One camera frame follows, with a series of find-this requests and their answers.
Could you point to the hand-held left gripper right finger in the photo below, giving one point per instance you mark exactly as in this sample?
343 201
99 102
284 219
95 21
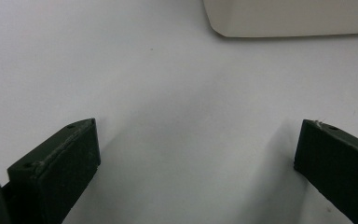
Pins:
338 165

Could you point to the white table cover sheet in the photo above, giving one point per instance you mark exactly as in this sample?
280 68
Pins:
180 93

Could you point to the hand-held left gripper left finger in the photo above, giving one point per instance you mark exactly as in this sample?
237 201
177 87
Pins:
56 174

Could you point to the white plastic storage box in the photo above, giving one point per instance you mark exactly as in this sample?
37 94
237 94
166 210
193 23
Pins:
292 17

